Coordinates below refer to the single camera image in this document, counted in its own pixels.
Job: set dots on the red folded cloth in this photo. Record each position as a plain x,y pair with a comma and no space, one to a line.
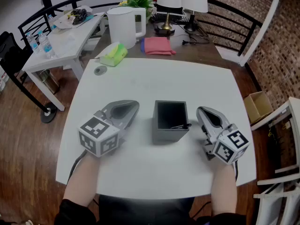
158,46

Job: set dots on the green tissue pack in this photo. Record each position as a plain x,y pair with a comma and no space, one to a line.
114,55

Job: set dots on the person's left forearm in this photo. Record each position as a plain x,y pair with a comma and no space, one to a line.
80,179

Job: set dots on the black crumpled bag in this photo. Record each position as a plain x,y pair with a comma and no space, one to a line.
78,15

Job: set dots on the black base table lamp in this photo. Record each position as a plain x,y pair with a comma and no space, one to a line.
195,0

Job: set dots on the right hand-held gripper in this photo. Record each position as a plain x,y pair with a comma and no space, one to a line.
230,146

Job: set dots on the person's right forearm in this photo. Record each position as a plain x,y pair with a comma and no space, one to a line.
223,191

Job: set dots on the green potted plant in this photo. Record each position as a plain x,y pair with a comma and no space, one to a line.
140,1

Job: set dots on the white wooden frame furniture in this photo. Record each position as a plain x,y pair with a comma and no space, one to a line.
279,111

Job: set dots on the blue folded cloth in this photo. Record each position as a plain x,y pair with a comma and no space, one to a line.
142,45

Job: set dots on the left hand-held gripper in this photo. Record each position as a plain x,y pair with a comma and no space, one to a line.
98,135

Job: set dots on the white side table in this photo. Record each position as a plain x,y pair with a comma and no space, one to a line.
68,46

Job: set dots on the black stand with round base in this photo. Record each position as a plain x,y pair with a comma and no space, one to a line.
48,113

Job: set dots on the clear water bottle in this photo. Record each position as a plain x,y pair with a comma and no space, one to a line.
52,24
32,43
47,47

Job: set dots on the black metal railing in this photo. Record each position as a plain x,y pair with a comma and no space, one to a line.
225,7

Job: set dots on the dark grey square pen holder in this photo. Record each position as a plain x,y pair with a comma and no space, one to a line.
165,136

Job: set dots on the black keyboard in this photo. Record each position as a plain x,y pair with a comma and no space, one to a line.
178,19

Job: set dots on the person's black clothing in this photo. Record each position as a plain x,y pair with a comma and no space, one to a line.
143,211

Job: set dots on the white paper sheet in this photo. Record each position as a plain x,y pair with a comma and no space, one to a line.
62,21

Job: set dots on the cardboard box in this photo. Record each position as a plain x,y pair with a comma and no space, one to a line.
257,107

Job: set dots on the white slanted post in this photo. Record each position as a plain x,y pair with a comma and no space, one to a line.
264,24

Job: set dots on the metal trash can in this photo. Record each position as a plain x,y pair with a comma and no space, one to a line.
49,81

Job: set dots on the white electric kettle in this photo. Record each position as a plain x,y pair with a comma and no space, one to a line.
122,27

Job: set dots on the black pen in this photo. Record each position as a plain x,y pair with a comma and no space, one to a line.
181,126

